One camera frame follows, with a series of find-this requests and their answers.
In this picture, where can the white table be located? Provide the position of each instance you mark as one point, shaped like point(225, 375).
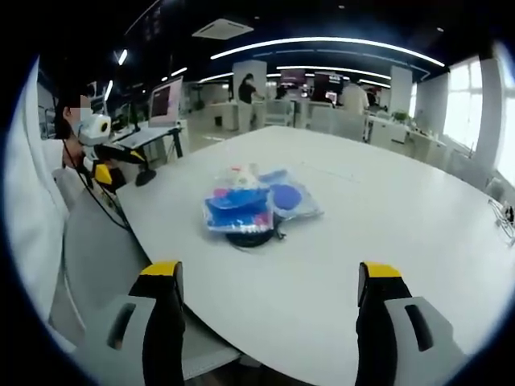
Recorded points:
point(362, 209)

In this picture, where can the computer monitor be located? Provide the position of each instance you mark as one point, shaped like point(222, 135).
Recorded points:
point(165, 103)

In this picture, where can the curved ceiling light strip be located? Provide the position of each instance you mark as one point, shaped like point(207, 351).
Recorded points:
point(330, 42)

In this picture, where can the clear bag with white item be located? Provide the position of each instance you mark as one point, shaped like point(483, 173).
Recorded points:
point(241, 175)

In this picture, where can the blue plastic packet item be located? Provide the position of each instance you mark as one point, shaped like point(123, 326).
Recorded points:
point(235, 213)

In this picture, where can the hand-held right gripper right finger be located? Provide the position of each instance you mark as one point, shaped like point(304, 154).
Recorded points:
point(378, 321)

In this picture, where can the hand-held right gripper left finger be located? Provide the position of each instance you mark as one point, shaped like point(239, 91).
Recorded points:
point(161, 321)

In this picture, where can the dark display screen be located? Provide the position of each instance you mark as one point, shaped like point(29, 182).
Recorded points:
point(328, 85)
point(292, 78)

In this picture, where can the green plant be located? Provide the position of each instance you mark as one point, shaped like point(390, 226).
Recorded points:
point(401, 117)

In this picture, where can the black round stand base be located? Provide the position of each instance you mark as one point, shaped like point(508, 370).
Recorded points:
point(145, 177)

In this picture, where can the ceiling air vent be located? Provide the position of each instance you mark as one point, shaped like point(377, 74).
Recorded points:
point(222, 29)

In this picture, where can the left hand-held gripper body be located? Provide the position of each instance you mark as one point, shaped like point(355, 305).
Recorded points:
point(93, 130)

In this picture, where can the person's head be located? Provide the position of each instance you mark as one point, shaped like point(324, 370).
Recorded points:
point(62, 120)

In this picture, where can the black round item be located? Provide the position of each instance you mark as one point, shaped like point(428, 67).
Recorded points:
point(249, 240)

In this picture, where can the person's white clothing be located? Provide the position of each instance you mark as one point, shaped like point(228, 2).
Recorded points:
point(32, 201)

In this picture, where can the clear bag with blue disc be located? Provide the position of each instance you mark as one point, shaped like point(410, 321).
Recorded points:
point(289, 197)

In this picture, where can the white side desk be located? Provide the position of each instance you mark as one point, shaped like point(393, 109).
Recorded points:
point(149, 138)

